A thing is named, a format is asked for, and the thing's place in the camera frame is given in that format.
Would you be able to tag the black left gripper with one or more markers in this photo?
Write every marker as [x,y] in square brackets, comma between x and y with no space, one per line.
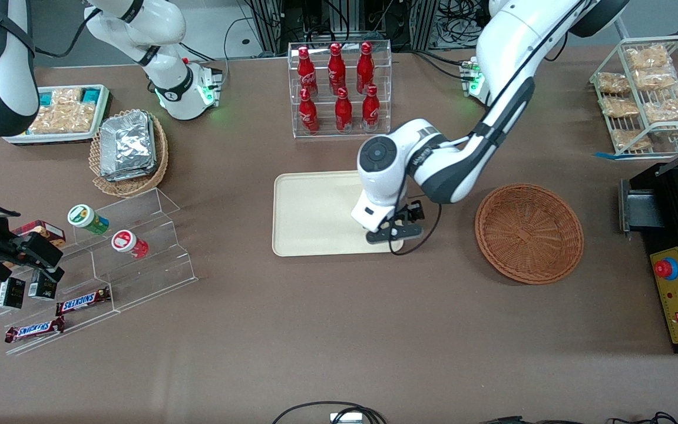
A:
[412,213]

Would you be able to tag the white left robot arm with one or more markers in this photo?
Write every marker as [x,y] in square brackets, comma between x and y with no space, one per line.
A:
[503,53]

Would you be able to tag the beige rectangular tray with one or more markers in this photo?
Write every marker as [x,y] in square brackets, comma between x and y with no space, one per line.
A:
[315,212]

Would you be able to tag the white plastic snack tray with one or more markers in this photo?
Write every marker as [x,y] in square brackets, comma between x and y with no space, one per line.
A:
[20,139]

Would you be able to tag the round brown wicker basket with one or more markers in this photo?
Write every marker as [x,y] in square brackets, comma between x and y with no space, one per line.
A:
[527,235]

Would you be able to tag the oval tan wicker basket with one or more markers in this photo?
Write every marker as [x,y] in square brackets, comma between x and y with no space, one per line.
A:
[159,159]

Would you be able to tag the red brown snack box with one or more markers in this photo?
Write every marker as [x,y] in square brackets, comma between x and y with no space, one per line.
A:
[44,229]

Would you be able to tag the small black box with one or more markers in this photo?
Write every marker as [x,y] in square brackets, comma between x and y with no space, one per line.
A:
[11,293]
[41,287]

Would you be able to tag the green cup with white lid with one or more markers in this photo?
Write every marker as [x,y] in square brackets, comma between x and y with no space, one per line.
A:
[86,218]

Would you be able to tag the brown snickers bar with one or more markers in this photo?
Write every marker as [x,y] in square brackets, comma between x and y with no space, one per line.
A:
[33,330]
[82,301]

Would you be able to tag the red cup with white lid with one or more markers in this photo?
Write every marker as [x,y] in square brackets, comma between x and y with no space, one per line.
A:
[128,242]

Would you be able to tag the clear acrylic stepped stand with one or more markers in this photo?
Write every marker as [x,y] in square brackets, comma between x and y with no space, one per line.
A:
[150,277]

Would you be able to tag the red cola bottle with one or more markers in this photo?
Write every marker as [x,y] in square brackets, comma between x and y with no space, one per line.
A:
[307,73]
[365,69]
[370,111]
[336,69]
[343,113]
[308,115]

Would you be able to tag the silver foil pack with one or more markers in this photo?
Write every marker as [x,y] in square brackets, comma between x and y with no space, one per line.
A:
[138,174]
[128,141]

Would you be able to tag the clear bag of crackers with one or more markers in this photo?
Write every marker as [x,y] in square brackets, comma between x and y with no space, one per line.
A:
[66,95]
[62,119]

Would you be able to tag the clear acrylic bottle rack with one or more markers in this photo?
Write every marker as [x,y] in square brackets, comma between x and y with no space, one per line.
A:
[386,88]

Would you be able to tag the teal snack packet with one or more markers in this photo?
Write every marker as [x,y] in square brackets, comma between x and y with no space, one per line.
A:
[46,98]
[91,95]

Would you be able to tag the white connector block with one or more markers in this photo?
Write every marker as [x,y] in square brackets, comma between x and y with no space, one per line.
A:
[346,418]

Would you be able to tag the black equipment rack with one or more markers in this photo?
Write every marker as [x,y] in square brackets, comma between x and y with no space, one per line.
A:
[338,20]

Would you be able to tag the blue tape strip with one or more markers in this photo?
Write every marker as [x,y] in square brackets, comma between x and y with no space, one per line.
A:
[605,155]

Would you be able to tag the grey metal block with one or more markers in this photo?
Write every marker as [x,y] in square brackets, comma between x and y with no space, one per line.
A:
[639,209]

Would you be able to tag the bagged bread pastry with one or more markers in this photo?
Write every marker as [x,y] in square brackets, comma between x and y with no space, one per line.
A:
[630,139]
[648,57]
[655,78]
[668,110]
[612,82]
[618,107]

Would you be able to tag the red emergency stop button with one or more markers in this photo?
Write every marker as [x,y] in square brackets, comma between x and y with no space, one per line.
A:
[665,268]

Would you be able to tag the black control box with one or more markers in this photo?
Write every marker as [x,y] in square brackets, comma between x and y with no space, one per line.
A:
[671,206]

